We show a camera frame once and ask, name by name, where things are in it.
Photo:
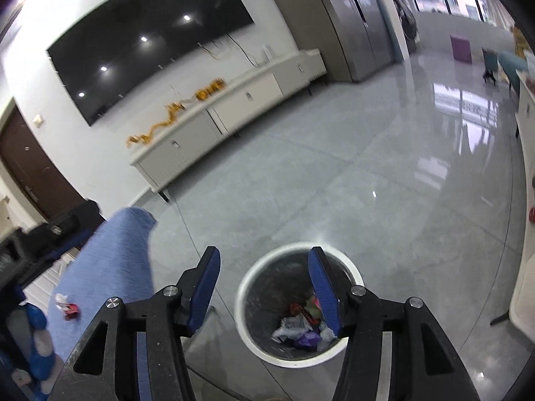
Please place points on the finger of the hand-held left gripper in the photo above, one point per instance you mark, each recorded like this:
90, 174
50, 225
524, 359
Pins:
71, 225

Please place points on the small white paper scrap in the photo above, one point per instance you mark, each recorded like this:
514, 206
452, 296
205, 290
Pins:
62, 298

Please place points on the white low cabinet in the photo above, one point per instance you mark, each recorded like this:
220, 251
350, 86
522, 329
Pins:
200, 133

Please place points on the small red object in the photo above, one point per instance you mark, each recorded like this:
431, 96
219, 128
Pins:
531, 215

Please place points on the black wall television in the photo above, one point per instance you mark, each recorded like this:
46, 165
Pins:
146, 41

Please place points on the teal chair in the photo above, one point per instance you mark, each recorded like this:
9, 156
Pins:
512, 64

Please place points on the beige light switch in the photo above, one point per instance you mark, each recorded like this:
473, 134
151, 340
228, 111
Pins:
38, 121

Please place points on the long golden garland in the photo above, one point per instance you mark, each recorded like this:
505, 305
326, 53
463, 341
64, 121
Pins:
161, 125

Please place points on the blue fluffy rug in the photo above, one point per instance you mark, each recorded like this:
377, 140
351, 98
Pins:
113, 267

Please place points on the white plastic wrapper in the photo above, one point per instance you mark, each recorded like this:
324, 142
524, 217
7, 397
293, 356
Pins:
288, 328

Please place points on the small red wrapper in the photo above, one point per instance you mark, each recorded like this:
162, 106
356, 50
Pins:
72, 311

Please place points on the purple stool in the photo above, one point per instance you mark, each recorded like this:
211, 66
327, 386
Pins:
462, 48

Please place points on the dark brown door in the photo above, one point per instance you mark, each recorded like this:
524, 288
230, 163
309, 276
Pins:
33, 175

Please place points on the round white-rimmed trash can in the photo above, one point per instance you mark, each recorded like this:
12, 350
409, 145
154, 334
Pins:
259, 300

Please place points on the dark green chair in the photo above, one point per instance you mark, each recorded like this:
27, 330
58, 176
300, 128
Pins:
490, 60

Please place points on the steel grey refrigerator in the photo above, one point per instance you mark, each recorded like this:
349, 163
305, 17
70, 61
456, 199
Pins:
355, 21

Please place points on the short golden garland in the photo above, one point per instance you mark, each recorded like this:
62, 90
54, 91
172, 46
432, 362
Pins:
211, 90

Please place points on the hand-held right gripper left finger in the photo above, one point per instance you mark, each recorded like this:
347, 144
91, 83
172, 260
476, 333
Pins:
205, 292

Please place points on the dark round appliance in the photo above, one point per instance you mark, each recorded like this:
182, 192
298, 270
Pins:
407, 21

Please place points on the person's left hand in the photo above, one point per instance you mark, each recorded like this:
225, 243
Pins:
37, 342

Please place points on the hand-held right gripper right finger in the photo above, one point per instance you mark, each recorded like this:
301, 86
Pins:
324, 292

